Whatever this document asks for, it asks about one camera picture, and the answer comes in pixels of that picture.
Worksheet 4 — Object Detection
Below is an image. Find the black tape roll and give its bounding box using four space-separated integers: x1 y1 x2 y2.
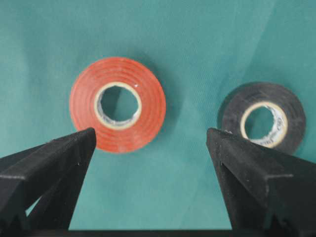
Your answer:
217 82 307 154

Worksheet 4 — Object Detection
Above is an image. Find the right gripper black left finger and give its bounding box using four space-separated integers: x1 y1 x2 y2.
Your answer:
0 128 96 232

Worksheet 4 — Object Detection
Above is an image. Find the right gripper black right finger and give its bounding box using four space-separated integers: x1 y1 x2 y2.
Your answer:
206 128 316 232

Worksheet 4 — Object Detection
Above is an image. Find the red tape roll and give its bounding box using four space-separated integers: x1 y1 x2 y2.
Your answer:
69 57 167 154

